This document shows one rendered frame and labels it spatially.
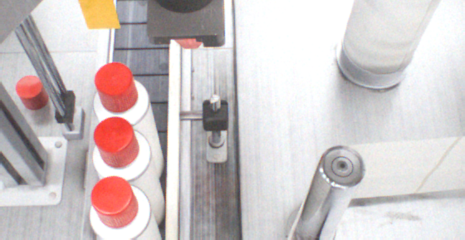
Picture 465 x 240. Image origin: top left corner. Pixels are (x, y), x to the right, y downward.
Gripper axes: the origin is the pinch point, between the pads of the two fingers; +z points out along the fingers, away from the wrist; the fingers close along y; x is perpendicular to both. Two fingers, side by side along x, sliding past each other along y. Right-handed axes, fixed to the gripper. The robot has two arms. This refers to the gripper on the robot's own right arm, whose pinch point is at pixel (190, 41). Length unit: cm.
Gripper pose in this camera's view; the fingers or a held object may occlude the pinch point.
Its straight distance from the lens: 63.7
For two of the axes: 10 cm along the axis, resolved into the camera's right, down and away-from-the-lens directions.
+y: -0.4, -9.0, 4.4
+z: 0.1, 4.4, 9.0
